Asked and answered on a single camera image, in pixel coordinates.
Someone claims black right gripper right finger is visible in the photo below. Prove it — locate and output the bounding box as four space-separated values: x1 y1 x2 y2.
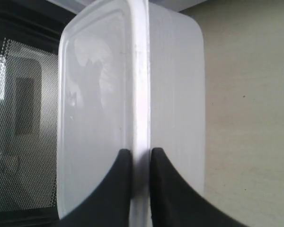
150 148 243 227

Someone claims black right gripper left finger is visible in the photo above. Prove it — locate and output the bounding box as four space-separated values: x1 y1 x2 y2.
58 149 132 227

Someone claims white plastic lidded container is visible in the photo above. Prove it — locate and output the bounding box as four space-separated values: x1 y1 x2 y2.
57 0 205 227

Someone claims white microwave door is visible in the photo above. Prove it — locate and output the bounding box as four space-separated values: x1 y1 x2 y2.
0 0 74 227

